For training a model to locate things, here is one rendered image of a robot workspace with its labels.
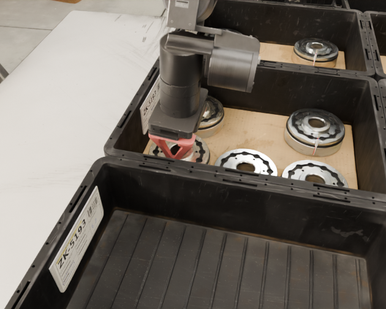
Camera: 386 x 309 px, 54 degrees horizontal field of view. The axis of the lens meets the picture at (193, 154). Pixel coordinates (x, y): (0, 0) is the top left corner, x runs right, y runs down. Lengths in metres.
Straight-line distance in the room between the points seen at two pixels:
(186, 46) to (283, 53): 0.54
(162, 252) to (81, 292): 0.12
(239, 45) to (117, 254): 0.32
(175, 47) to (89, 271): 0.31
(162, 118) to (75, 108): 0.53
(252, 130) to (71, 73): 0.64
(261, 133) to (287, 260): 0.27
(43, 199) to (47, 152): 0.14
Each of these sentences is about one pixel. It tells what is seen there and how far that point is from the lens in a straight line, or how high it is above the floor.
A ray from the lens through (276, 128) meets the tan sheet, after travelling 0.75.
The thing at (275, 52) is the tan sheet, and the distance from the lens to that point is 1.00.
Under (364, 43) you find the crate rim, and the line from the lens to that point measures 0.87.
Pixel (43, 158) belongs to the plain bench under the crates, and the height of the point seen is 0.70.
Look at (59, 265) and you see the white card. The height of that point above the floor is 0.90.
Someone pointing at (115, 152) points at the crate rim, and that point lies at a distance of 0.54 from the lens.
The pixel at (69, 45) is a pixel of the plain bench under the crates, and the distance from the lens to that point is 1.36.
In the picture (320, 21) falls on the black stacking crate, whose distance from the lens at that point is 1.01.
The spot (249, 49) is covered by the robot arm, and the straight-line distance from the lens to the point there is 0.49.
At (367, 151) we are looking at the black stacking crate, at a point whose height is 0.88.
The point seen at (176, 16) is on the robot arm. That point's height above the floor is 1.11.
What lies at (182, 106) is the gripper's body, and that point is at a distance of 0.53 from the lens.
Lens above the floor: 1.29
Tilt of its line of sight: 43 degrees down
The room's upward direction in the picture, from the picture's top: straight up
